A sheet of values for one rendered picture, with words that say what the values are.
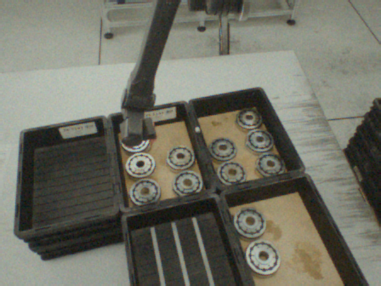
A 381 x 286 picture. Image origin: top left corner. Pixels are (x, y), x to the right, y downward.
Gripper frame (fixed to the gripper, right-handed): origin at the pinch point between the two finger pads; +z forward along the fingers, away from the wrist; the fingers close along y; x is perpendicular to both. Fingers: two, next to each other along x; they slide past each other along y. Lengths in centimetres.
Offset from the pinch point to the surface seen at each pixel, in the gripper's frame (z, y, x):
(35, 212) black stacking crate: 9.1, -38.5, -10.9
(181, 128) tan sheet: 13.9, 15.4, 12.2
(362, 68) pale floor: 113, 179, 98
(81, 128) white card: 5.4, -20.7, 15.6
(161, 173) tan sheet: 11.9, 4.0, -6.0
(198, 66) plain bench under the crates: 31, 34, 58
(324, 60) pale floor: 113, 153, 114
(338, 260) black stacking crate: 8, 48, -49
